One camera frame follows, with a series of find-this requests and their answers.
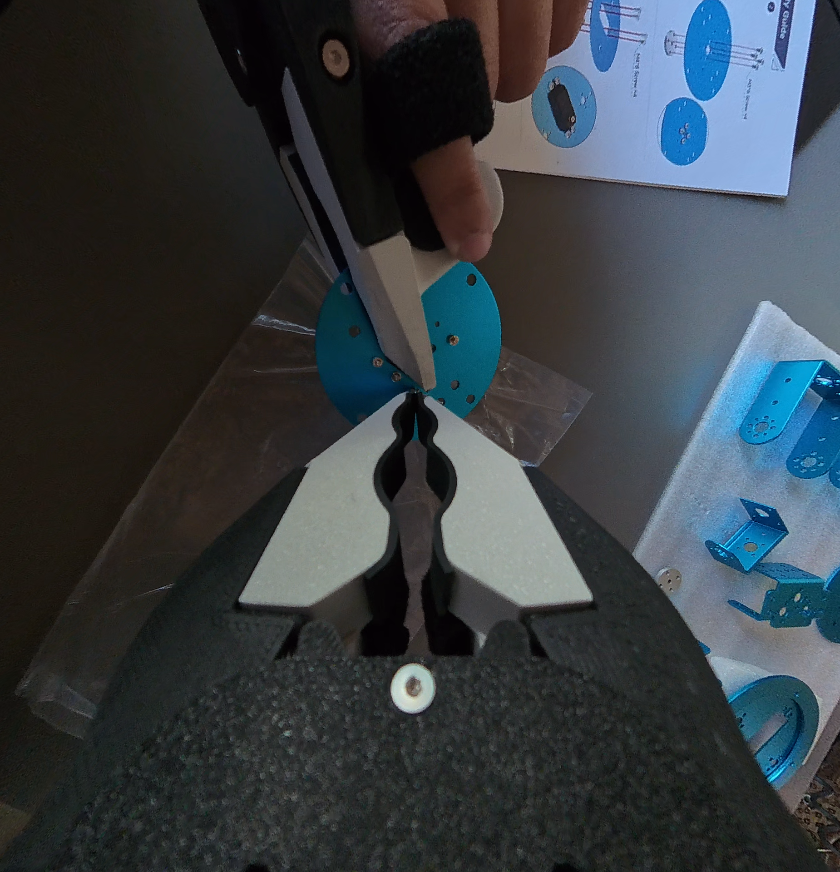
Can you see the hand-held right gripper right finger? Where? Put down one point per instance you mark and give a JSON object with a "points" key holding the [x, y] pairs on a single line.
{"points": [[508, 531]]}

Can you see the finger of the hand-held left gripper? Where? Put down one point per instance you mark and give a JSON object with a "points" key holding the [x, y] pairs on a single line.
{"points": [[399, 320], [304, 211]]}

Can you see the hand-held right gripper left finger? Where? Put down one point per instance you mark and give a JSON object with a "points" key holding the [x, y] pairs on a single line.
{"points": [[311, 538]]}

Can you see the blue round metal plate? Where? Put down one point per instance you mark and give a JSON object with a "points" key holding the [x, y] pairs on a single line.
{"points": [[461, 368]]}

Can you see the clear plastic bag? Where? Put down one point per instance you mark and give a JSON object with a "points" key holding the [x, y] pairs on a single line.
{"points": [[188, 477]]}

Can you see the person's left hand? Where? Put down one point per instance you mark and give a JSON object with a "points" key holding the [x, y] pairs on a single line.
{"points": [[529, 41]]}

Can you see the silver round flange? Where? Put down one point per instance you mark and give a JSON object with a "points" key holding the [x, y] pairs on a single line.
{"points": [[670, 578]]}

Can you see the white foam sheet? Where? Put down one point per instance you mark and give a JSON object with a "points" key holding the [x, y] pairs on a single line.
{"points": [[699, 443]]}

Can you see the blue round metal base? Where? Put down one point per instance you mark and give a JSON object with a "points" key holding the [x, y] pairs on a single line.
{"points": [[794, 736]]}

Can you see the white instruction booklet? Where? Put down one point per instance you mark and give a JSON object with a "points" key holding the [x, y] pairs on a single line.
{"points": [[733, 136]]}

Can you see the small blue bracket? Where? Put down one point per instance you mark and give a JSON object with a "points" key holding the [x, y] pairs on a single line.
{"points": [[747, 538]]}

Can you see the blue perforated plate bracket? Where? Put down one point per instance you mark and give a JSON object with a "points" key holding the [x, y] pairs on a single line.
{"points": [[781, 599]]}

